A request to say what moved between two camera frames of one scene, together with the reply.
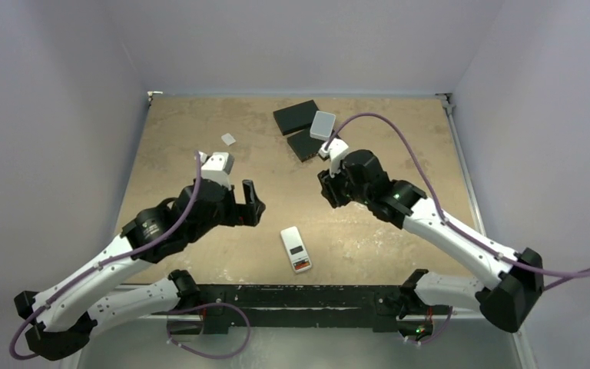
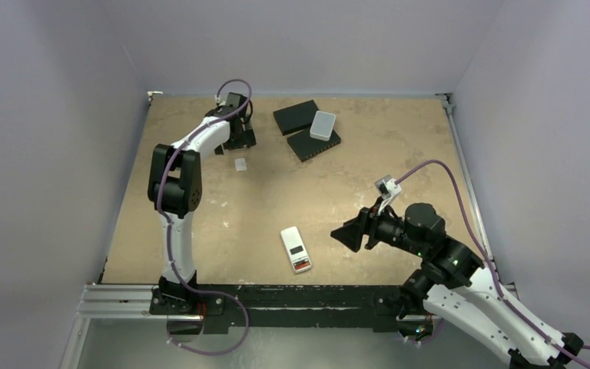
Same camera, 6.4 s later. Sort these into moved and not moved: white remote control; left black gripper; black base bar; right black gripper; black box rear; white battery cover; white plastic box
Moved: right black gripper; left black gripper; white battery cover
Not moved: white remote control; white plastic box; black base bar; black box rear
